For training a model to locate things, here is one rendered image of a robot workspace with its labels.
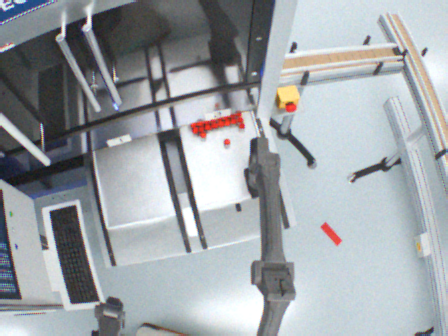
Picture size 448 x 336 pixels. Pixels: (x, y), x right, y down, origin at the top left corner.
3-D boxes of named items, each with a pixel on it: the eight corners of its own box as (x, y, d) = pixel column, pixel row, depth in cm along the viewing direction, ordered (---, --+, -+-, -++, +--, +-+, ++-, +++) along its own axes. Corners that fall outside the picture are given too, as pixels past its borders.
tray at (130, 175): (92, 141, 171) (90, 138, 168) (155, 123, 173) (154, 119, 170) (108, 229, 163) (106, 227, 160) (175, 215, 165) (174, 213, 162)
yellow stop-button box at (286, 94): (272, 91, 168) (274, 83, 161) (291, 88, 169) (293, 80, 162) (279, 110, 167) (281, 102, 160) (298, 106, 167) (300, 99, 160)
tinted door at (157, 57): (119, 112, 139) (77, 15, 82) (259, 78, 142) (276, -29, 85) (120, 114, 139) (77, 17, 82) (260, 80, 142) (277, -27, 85)
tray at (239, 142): (176, 117, 174) (176, 113, 171) (247, 100, 176) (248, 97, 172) (198, 209, 165) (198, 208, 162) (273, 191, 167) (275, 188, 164)
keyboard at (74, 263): (49, 211, 172) (47, 210, 169) (76, 205, 173) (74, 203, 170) (71, 304, 162) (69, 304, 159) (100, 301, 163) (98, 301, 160)
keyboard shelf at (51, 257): (28, 212, 174) (26, 210, 171) (79, 199, 176) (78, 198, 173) (51, 311, 163) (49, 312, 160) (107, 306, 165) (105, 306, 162)
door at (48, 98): (5, 152, 136) (-79, 85, 79) (118, 113, 139) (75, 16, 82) (5, 153, 136) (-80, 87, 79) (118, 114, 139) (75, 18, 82)
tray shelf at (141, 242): (82, 146, 173) (81, 145, 171) (260, 100, 178) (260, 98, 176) (107, 268, 161) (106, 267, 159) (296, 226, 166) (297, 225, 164)
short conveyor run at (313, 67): (262, 98, 180) (265, 81, 165) (250, 64, 184) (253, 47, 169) (400, 76, 185) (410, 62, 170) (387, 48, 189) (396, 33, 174)
